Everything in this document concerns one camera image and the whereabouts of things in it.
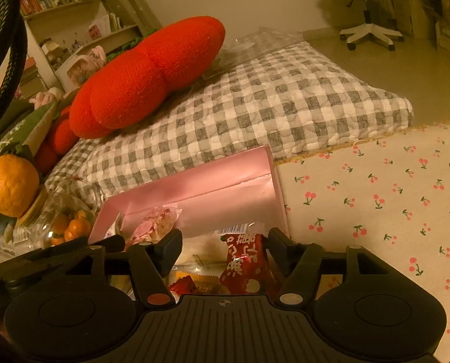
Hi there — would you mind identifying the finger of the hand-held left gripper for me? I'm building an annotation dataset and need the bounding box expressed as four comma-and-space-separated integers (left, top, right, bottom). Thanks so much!
54, 234, 126, 254

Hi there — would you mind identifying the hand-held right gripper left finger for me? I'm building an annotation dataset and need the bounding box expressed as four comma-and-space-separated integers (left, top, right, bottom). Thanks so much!
85, 229, 183, 309

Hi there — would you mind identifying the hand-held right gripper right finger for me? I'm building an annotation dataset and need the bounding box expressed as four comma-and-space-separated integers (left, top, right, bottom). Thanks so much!
268, 228, 397, 307

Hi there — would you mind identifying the clear bag of snacks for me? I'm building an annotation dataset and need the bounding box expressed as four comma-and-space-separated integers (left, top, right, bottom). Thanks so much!
127, 203, 183, 248

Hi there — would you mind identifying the red snack packet white print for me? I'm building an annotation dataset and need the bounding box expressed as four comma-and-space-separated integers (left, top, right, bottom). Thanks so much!
219, 232, 282, 296

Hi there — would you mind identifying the pink cardboard box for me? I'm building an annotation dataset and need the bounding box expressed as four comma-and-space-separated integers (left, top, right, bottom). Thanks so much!
88, 145, 291, 296

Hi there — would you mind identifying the glass jar of small oranges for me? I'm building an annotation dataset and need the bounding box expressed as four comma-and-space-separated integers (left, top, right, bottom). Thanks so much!
15, 179, 106, 252

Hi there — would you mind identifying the large orange citrus fruit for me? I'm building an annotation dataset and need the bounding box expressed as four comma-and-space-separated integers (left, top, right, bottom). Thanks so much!
0, 154, 40, 218

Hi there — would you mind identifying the small orange plush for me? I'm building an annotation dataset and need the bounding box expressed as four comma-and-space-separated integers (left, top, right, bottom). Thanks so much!
34, 104, 80, 175

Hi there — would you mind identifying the cherry print sheet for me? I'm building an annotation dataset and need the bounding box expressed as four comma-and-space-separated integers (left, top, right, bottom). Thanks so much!
276, 125, 450, 363

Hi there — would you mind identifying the green pillow white pattern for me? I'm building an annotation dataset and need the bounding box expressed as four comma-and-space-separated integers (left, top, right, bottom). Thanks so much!
0, 100, 59, 227

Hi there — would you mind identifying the grey checkered blanket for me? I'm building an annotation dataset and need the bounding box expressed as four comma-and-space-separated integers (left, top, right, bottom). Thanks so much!
0, 40, 415, 261

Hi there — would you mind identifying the small pink plush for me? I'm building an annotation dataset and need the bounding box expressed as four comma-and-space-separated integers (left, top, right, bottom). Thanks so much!
30, 87, 65, 108

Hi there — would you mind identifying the red pumpkin cushion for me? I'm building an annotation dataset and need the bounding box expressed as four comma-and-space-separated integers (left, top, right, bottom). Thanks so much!
69, 16, 226, 139

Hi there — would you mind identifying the stack of books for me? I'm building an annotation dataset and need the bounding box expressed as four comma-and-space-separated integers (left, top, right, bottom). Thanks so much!
17, 57, 46, 99

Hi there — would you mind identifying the pink plush toy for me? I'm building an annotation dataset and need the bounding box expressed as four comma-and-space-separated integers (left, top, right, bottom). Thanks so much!
68, 44, 108, 84

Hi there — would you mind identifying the white bookshelf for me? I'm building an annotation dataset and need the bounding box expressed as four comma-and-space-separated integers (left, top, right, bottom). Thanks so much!
11, 0, 142, 95

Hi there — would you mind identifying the stack of cardboard boxes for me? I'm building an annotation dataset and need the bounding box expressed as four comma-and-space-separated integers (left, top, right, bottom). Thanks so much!
391, 0, 450, 65

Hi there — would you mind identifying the black braided cable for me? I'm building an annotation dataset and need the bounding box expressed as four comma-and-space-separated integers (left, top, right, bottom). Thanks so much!
0, 0, 29, 137

